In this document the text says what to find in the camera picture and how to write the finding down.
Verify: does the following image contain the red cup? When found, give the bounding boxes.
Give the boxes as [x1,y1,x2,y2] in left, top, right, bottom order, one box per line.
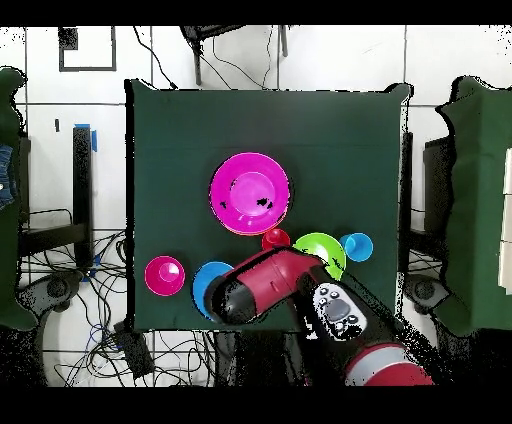
[261,227,292,252]

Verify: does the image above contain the green side table cloth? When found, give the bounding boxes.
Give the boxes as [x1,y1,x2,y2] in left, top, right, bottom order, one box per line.
[0,66,40,333]
[433,74,512,338]

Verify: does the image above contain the blue cup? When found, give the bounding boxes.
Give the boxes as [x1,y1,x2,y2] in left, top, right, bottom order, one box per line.
[338,232,375,264]

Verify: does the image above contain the white box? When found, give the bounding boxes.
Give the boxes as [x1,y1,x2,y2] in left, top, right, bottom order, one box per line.
[497,146,512,296]

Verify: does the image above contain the black power strip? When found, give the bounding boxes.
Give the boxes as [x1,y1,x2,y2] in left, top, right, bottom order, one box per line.
[111,321,156,379]

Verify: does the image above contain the black cable with plug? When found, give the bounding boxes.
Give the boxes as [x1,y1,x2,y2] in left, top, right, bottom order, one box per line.
[132,26,179,90]

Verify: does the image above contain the green bowl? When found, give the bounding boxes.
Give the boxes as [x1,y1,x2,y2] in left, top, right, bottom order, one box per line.
[292,232,347,282]

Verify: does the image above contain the small pink-red bowl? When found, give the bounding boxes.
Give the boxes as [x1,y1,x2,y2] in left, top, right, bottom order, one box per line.
[143,254,186,298]

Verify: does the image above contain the black swivel chair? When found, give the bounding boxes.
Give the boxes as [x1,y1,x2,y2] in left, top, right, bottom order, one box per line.
[17,271,86,317]
[402,273,450,317]

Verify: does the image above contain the blue tape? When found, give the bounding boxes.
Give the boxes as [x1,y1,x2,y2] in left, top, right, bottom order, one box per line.
[74,122,98,153]

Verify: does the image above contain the black table frame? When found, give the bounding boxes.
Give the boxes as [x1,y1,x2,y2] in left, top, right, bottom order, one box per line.
[18,125,95,270]

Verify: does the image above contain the blue denim fabric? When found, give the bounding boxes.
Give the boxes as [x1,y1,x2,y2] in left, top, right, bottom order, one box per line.
[0,143,18,211]

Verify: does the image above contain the orange bowl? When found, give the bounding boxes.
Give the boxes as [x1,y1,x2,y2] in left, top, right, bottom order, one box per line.
[217,211,288,237]

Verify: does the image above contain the large pink bowl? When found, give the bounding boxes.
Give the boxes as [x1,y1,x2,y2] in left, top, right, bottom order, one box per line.
[208,151,291,235]

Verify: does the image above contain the tangled cables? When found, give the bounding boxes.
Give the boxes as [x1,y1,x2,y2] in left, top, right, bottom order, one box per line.
[19,229,217,387]

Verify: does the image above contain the dark green tablecloth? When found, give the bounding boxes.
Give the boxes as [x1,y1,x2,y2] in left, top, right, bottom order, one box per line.
[124,78,413,335]

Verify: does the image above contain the blue bowl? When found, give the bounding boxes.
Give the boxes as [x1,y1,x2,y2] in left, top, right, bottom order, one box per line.
[192,260,236,321]

